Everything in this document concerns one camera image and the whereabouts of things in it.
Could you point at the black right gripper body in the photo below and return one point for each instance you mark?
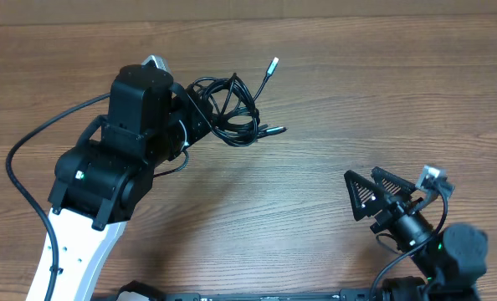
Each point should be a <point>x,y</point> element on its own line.
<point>407,230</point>

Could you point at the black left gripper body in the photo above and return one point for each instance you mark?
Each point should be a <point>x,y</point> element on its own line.
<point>187,122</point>

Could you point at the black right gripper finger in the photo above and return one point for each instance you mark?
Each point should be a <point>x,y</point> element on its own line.
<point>392,183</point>
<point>367,198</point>

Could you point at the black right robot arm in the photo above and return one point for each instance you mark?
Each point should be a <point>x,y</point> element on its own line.
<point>433,261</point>

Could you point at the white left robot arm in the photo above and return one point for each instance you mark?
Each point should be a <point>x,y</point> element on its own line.
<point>99,181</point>

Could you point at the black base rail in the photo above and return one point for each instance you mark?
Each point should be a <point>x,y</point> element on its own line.
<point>140,291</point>

